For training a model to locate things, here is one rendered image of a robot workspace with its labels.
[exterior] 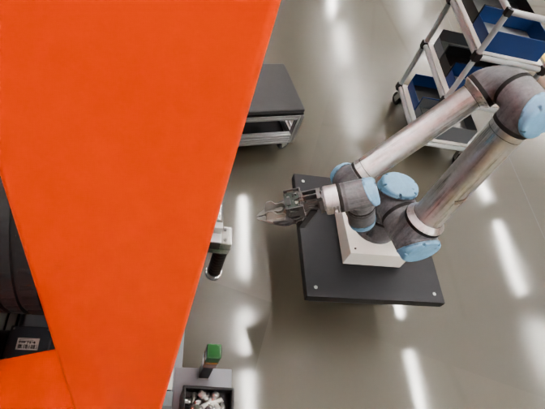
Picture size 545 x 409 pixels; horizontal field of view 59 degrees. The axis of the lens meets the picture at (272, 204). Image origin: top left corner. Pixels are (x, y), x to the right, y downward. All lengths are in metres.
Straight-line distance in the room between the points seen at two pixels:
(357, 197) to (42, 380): 0.93
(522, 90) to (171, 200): 1.27
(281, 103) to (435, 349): 1.36
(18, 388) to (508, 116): 1.40
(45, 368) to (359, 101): 2.51
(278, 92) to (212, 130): 2.17
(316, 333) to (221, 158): 1.88
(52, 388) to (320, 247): 1.22
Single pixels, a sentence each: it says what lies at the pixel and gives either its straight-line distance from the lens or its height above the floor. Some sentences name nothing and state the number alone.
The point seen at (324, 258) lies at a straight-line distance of 2.00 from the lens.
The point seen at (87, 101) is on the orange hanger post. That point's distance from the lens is 0.31.
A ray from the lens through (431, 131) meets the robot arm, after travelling 1.60.
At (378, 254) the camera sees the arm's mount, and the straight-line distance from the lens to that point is 1.99.
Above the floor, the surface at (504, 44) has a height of 0.82.
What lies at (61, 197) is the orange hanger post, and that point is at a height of 1.60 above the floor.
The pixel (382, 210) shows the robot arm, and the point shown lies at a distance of 1.88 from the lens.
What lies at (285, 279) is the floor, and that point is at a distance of 2.24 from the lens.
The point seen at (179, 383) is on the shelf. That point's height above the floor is 0.45.
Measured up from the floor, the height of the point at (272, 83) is 0.34.
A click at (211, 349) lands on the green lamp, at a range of 1.35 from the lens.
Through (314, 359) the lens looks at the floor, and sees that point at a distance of 2.14.
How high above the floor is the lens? 1.92
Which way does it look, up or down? 52 degrees down
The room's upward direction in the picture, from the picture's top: 24 degrees clockwise
